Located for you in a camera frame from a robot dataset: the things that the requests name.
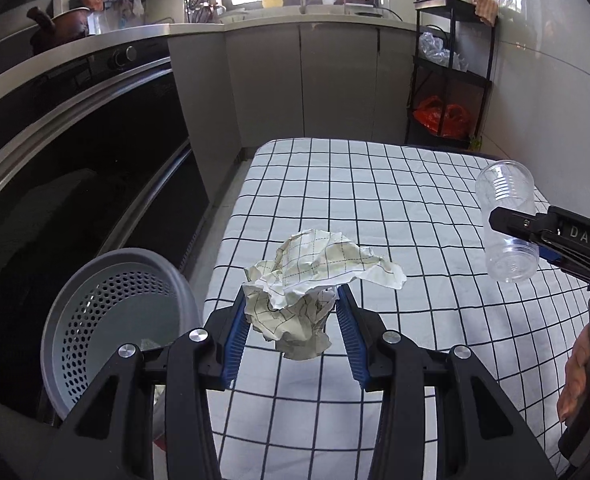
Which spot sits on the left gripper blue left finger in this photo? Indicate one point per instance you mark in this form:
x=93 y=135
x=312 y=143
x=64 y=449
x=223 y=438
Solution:
x=228 y=330

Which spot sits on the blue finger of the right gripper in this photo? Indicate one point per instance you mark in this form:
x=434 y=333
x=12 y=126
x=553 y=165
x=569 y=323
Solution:
x=534 y=228
x=550 y=257

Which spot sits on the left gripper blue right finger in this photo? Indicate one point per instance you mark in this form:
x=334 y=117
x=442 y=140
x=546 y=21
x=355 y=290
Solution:
x=362 y=330

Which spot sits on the clear plastic cup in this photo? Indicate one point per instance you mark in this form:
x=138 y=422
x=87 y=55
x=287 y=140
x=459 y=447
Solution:
x=505 y=193

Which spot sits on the checkered paper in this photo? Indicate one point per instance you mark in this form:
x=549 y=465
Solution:
x=290 y=297

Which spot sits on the grey perforated trash basket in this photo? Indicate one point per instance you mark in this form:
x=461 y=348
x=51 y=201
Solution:
x=127 y=296

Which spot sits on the grey kitchen cabinets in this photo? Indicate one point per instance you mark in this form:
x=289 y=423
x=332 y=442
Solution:
x=331 y=77

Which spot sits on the person right hand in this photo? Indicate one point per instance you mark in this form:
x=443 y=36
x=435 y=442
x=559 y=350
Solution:
x=575 y=376

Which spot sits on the red plastic bag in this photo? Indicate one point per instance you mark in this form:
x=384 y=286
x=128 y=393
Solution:
x=448 y=121

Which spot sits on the black metal shelf rack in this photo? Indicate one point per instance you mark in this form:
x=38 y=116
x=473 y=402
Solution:
x=469 y=89

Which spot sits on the clear plastic bags on shelf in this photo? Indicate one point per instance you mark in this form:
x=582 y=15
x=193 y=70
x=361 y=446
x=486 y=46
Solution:
x=432 y=49

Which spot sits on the orange cloth on rack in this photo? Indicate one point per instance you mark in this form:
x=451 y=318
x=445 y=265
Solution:
x=487 y=11

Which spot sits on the black built-in oven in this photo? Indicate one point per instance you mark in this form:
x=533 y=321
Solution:
x=94 y=156

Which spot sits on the brown clay pot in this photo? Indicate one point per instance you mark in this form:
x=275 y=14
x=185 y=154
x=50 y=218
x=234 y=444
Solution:
x=53 y=32

